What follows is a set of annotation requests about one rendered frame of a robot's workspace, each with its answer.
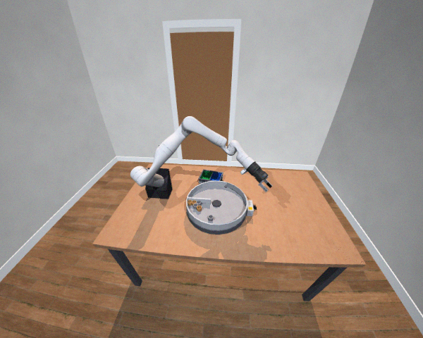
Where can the grey round turntable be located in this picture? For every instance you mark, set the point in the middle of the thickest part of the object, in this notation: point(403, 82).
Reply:
point(225, 201)

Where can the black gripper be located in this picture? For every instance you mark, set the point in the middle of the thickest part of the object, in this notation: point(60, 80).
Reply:
point(254, 169)

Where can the green and blue divided bin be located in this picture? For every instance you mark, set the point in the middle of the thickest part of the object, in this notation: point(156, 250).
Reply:
point(210, 175)

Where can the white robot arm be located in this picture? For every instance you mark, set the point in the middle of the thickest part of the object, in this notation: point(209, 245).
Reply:
point(142, 175)

